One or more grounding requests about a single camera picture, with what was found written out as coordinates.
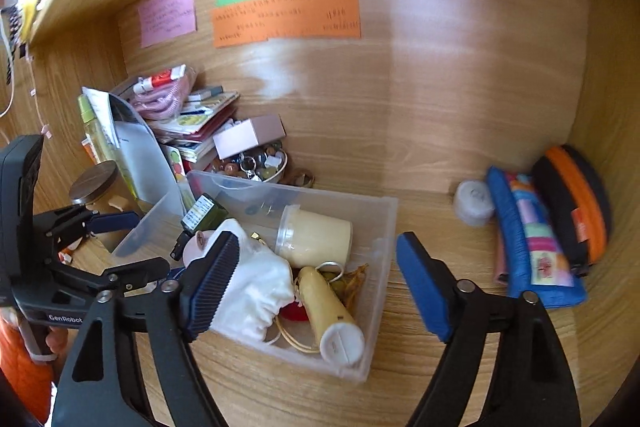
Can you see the blue patchwork pouch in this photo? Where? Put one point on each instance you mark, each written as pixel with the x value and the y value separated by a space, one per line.
pixel 515 227

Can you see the clear lidded cream jar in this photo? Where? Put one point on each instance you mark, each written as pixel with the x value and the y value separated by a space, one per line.
pixel 315 237

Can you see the pale pink round case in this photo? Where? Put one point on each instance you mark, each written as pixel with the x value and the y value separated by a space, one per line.
pixel 197 247

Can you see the glass jar with metal lid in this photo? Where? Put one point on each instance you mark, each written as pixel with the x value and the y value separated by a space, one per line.
pixel 95 182

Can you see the orange paper note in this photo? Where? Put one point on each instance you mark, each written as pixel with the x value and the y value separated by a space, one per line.
pixel 285 19

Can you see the wooden desktop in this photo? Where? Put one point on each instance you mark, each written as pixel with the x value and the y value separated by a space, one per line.
pixel 425 157

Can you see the pink mesh bag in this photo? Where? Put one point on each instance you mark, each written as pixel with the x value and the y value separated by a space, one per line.
pixel 160 104

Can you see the pile of beads and trinkets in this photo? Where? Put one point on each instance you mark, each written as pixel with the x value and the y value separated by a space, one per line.
pixel 260 157

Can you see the dark green labelled bottle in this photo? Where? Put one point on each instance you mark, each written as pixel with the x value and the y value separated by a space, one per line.
pixel 205 212

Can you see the small white cardboard box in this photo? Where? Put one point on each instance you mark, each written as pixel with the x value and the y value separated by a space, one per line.
pixel 250 134

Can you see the clear plastic storage box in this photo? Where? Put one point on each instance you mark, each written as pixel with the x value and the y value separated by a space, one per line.
pixel 370 227

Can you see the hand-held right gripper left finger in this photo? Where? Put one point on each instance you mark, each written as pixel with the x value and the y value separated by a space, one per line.
pixel 210 287

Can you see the person's left hand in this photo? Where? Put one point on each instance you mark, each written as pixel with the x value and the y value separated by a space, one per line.
pixel 57 342

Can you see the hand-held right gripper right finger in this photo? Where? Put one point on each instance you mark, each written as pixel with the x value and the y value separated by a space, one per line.
pixel 425 287

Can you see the cream bottle with white cap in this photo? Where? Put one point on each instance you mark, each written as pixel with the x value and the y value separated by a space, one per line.
pixel 325 307

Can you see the fruit print booklet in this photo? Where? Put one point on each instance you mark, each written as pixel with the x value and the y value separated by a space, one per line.
pixel 174 162

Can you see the white bowl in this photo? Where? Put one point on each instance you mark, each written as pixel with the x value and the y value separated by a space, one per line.
pixel 281 172

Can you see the white round container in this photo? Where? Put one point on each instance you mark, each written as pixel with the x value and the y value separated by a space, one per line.
pixel 472 202

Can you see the red and white tube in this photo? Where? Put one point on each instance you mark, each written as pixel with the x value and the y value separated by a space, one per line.
pixel 160 79

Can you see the black and orange zip case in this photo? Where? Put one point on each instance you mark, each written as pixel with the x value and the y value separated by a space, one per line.
pixel 575 202

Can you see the yellow green bottle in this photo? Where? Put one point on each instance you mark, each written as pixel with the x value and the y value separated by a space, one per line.
pixel 92 127

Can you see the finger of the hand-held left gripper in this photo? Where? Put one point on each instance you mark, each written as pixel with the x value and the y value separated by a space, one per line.
pixel 125 276
pixel 117 221

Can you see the person's left forearm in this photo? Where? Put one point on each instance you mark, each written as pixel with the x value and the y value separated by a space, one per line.
pixel 22 367

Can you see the stack of books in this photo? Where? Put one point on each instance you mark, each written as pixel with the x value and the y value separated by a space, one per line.
pixel 200 122

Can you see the pink slim case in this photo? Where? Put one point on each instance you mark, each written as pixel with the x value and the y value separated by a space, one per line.
pixel 501 262

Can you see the pink paper note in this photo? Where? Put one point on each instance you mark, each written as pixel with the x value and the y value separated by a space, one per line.
pixel 167 14

